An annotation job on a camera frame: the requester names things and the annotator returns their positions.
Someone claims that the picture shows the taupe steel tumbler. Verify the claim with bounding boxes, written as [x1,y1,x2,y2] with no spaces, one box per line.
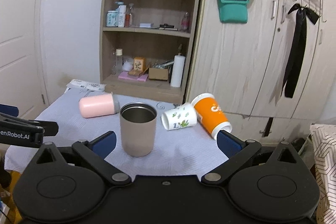
[120,102,157,157]

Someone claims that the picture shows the orange paper coffee cup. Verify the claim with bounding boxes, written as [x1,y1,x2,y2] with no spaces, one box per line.
[191,93,232,140]

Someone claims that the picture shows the white floral paper cup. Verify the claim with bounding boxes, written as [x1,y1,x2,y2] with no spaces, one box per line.
[161,103,198,131]

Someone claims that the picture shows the white door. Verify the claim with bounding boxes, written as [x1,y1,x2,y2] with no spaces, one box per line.
[1,0,47,119]

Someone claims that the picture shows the pink tumbler grey lid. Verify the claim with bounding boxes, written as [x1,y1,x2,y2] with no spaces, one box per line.
[79,93,120,118]

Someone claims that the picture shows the white plastic packets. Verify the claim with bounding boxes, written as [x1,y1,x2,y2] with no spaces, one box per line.
[67,79,106,92]

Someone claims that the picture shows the white quilted table cloth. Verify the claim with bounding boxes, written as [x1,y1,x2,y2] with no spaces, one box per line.
[4,86,230,180]

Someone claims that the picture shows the pink flat box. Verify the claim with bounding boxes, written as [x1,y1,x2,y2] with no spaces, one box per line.
[118,72,148,82]

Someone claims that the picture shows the wooden wardrobe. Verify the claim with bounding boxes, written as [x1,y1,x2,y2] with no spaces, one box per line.
[186,0,335,143]

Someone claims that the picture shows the black ribbon bow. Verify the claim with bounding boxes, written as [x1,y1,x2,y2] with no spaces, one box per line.
[282,3,319,98]

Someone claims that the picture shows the geometric patterned cloth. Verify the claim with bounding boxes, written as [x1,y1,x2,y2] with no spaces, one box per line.
[310,124,335,223]

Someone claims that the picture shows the small white jar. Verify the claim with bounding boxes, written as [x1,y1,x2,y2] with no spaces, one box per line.
[122,58,134,72]

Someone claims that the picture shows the small cardboard box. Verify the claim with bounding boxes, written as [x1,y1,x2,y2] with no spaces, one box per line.
[148,68,169,81]

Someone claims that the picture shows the orange floral small box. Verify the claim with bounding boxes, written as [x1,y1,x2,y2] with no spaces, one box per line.
[133,57,146,72]

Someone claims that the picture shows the clear bottle beige cap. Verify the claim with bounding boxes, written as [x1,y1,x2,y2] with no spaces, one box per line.
[116,48,123,74]

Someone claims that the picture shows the white paper towel roll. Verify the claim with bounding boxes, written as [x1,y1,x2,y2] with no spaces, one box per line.
[170,55,186,88]

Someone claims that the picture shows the blue white wipes canister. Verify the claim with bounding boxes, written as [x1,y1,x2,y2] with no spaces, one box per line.
[106,10,118,27]

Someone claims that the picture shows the red liquid clear bottle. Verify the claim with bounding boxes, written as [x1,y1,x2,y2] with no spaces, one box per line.
[125,3,134,27]

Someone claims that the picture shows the small pink bottle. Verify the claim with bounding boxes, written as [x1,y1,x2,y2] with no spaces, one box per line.
[181,12,190,32]

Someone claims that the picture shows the white lotion bottle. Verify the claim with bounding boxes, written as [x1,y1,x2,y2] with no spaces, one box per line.
[115,1,126,28]

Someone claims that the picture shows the teal Redmi pouch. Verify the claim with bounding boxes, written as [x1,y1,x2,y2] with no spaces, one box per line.
[217,0,249,24]

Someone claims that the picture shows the wooden open shelf unit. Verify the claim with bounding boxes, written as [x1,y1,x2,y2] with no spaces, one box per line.
[100,0,199,103]

